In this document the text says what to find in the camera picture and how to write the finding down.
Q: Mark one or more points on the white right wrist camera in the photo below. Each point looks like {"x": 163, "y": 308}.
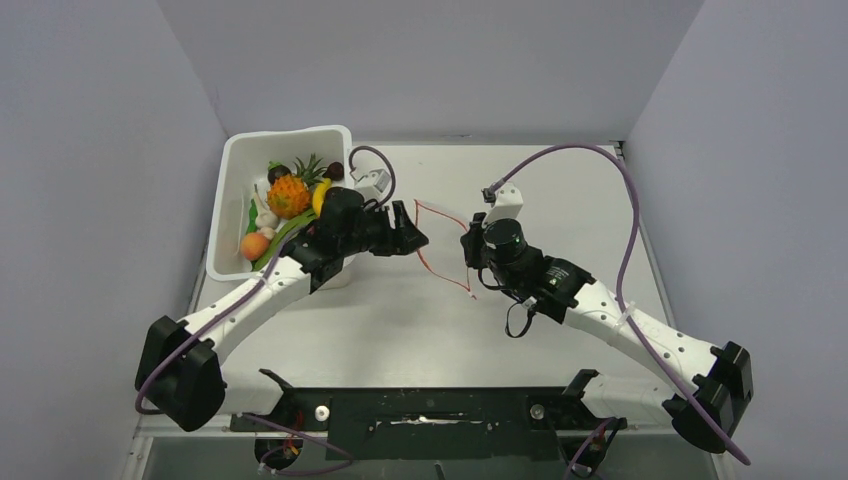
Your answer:
{"x": 505, "y": 201}

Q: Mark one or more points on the yellow toy banana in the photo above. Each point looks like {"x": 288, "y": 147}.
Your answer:
{"x": 319, "y": 194}

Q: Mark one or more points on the orange toy pineapple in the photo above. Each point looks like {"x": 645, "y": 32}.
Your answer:
{"x": 291, "y": 195}

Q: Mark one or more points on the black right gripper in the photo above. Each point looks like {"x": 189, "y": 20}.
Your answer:
{"x": 471, "y": 242}

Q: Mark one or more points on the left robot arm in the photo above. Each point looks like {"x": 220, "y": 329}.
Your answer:
{"x": 180, "y": 370}

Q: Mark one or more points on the dark toy mangosteen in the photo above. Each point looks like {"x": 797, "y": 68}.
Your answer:
{"x": 275, "y": 171}

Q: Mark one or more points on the orange toy peach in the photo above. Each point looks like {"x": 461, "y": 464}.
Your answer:
{"x": 253, "y": 246}

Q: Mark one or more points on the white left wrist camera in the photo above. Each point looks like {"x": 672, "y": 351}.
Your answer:
{"x": 374, "y": 184}

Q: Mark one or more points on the green toy vegetable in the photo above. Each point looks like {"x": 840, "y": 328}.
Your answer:
{"x": 282, "y": 235}

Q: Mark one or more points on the clear zip top bag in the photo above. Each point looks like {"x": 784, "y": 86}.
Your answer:
{"x": 443, "y": 257}

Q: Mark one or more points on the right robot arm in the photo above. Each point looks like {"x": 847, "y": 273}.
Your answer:
{"x": 707, "y": 388}

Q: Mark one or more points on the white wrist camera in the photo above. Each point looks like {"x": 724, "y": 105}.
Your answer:
{"x": 505, "y": 201}
{"x": 374, "y": 184}

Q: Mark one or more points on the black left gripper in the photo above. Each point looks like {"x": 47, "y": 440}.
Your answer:
{"x": 408, "y": 237}

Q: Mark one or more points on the white plastic bin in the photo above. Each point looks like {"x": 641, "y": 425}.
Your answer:
{"x": 243, "y": 171}

